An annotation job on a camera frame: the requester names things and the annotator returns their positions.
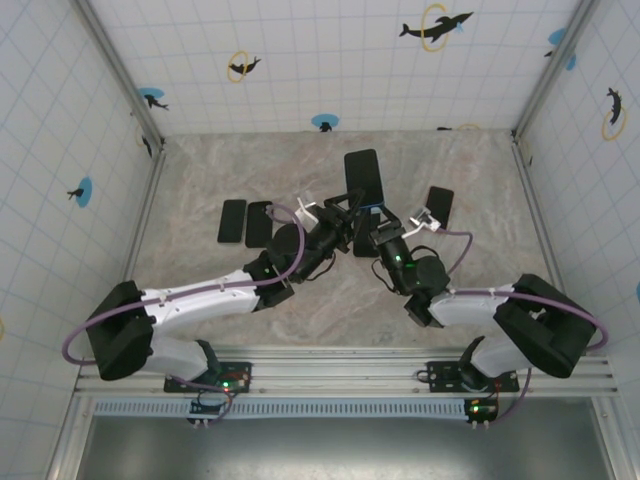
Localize grey metal panel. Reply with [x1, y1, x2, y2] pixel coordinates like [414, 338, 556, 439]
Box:
[74, 414, 616, 480]

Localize white slotted cable duct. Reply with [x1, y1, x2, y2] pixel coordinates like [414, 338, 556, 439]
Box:
[93, 398, 471, 419]

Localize aluminium corner post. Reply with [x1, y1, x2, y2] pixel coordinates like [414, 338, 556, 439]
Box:
[510, 0, 605, 140]
[73, 0, 167, 151]

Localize red-edged black smartphone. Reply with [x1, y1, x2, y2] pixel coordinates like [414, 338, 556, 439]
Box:
[424, 185, 456, 230]

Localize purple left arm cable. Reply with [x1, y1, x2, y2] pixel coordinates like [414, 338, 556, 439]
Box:
[61, 203, 307, 426]

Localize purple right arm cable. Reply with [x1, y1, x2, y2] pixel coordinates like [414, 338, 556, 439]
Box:
[437, 227, 609, 429]

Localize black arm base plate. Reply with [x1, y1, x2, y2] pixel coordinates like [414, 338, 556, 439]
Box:
[163, 360, 254, 395]
[428, 359, 519, 395]

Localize aluminium table edge rail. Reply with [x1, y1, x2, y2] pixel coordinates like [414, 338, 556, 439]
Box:
[99, 147, 169, 357]
[510, 130, 586, 357]

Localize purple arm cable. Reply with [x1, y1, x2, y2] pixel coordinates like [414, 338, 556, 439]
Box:
[61, 203, 307, 426]
[437, 227, 609, 429]

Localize black controller board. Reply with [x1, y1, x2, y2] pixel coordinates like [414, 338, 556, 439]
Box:
[187, 390, 232, 427]
[463, 397, 500, 430]

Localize black phone case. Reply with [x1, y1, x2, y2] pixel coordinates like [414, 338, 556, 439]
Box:
[244, 200, 275, 250]

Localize aluminium mounting rail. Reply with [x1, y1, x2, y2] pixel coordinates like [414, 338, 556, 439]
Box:
[74, 344, 619, 401]

